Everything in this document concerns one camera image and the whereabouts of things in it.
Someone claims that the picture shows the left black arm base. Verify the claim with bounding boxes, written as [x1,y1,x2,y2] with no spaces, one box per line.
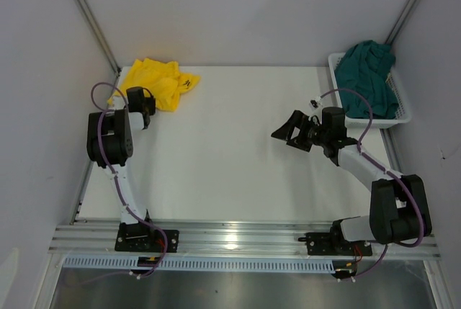
[115,223,165,253]

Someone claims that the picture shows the aluminium front rail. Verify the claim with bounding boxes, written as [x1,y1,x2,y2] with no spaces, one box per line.
[48,219,442,261]

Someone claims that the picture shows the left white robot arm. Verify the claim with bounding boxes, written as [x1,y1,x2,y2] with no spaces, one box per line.
[86,86,156,226]

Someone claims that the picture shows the left aluminium corner post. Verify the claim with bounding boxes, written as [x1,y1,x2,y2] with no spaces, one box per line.
[73,0,121,74]

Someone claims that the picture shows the yellow shorts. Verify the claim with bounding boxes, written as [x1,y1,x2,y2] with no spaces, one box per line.
[118,58,201,112]

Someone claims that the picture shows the white perforated plastic basket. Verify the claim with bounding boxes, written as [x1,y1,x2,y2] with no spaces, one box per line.
[328,53,412,129]

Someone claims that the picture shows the slotted white cable duct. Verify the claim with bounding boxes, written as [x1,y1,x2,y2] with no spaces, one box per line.
[63,254,335,274]

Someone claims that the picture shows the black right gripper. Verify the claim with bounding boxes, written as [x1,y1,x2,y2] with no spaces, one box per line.
[271,110,328,152]

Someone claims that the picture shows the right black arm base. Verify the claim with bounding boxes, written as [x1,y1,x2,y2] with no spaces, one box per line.
[297,233,372,256]

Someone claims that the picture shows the green shorts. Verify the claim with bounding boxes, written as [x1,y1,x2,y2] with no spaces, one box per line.
[334,40,399,120]

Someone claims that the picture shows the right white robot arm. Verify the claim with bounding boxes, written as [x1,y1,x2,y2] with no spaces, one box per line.
[271,107,431,254]

